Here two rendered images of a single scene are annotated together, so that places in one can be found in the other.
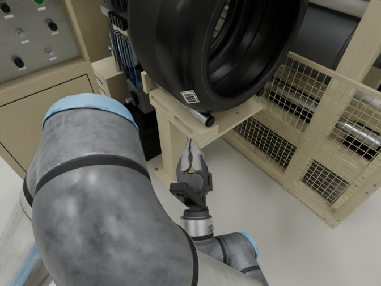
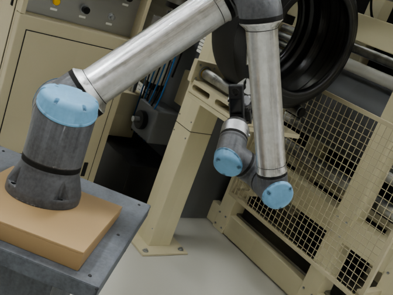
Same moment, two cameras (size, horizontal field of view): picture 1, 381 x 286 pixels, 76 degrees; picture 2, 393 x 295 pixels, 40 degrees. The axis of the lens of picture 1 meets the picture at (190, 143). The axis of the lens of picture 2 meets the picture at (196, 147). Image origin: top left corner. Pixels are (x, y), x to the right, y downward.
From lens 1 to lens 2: 1.43 m
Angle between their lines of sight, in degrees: 32
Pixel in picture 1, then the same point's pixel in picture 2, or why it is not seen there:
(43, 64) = (99, 24)
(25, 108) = (61, 50)
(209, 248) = (244, 142)
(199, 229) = (240, 125)
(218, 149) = (217, 243)
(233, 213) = not seen: outside the picture
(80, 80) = not seen: hidden behind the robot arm
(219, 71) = not seen: hidden behind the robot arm
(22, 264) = (187, 18)
